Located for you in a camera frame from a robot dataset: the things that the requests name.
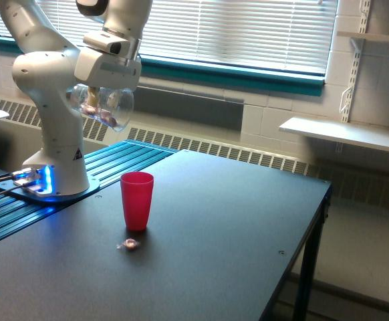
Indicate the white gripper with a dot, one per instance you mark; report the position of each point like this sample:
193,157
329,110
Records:
97,69

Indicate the clear plastic cup with candies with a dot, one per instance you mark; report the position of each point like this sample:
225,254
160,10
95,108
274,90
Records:
114,109

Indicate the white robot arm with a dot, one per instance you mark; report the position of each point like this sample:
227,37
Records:
50,67

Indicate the red plastic cup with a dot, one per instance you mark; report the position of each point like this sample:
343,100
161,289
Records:
136,189

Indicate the wrapped pink candy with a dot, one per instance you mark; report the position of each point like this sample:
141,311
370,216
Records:
128,245

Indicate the white window blinds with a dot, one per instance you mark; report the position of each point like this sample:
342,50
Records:
283,36

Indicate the black table leg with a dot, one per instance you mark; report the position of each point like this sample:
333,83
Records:
311,250

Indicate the baseboard heater grille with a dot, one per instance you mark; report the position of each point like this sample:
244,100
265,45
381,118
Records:
372,189

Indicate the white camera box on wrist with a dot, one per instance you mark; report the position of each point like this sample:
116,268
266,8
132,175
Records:
107,42

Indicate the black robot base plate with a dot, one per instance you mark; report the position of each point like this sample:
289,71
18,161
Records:
57,199

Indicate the blue aluminium rail bed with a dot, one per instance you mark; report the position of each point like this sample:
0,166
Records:
18,210

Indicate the white shelf rail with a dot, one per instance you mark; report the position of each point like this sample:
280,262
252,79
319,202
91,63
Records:
357,42

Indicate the white wall shelf upper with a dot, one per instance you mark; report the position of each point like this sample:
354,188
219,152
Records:
365,36

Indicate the white wall shelf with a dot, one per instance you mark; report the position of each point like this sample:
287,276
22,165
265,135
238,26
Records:
365,36
347,133

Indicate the white wall shelf lower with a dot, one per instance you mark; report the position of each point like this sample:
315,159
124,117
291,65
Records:
347,133

